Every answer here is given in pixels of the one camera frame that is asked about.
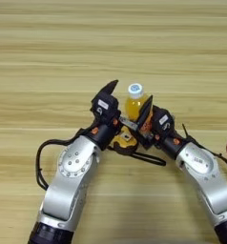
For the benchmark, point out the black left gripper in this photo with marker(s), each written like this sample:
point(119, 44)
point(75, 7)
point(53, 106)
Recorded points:
point(101, 135)

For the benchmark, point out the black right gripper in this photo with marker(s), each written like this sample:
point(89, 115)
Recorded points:
point(169, 144)

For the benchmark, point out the orange juice bottle white cap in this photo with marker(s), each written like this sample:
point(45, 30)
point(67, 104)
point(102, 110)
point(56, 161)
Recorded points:
point(134, 106)

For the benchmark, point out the yellow black tape measure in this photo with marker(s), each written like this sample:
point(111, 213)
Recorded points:
point(126, 144)

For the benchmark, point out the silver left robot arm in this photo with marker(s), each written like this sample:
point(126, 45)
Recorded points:
point(71, 178)

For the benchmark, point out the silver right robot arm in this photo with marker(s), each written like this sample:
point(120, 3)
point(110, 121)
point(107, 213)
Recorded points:
point(207, 181)

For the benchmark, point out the black labelled box, right gripper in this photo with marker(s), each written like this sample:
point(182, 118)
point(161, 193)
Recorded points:
point(163, 120)

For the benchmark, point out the black labelled box, gripper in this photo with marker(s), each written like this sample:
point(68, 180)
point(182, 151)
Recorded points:
point(103, 104)
point(163, 120)

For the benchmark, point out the black labelled box, left gripper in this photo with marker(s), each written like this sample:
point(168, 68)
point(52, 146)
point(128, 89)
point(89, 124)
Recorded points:
point(103, 104)

